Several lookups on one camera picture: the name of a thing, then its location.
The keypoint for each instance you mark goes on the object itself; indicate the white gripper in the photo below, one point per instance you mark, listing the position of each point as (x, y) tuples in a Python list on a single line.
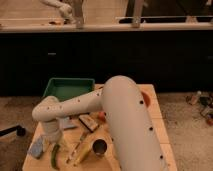
[(52, 131)]

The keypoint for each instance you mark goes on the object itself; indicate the green pepper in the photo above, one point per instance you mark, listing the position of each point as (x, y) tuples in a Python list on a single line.
[(54, 156)]

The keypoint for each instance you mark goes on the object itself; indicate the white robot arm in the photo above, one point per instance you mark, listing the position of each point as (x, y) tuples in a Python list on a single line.
[(134, 137)]

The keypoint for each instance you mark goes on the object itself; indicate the metal cup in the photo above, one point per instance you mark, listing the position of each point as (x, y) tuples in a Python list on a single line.
[(99, 147)]

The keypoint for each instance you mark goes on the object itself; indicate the light blue cloth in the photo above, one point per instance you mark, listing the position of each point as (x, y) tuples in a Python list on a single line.
[(65, 123)]

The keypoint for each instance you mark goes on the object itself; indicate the blue sponge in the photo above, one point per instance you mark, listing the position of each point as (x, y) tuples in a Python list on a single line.
[(36, 149)]

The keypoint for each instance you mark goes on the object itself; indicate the black chair caster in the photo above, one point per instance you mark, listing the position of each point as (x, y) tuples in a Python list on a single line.
[(19, 130)]

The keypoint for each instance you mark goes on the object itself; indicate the yellow banana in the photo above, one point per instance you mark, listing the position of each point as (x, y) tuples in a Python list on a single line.
[(84, 151)]

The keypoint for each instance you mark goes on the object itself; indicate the green plastic tray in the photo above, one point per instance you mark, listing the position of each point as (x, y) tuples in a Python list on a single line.
[(67, 88)]

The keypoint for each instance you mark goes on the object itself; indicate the orange tomato toy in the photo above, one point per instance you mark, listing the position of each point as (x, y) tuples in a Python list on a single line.
[(102, 116)]

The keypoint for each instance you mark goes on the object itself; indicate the dark red bowl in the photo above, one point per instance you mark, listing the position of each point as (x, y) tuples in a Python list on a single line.
[(146, 99)]

